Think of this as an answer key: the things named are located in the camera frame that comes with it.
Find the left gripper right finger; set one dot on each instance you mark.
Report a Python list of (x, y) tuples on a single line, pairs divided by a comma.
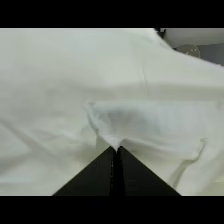
[(140, 180)]

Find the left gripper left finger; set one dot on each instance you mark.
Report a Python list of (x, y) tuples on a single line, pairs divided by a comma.
[(95, 178)]

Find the white shirt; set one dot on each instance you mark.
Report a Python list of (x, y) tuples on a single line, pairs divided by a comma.
[(100, 86)]

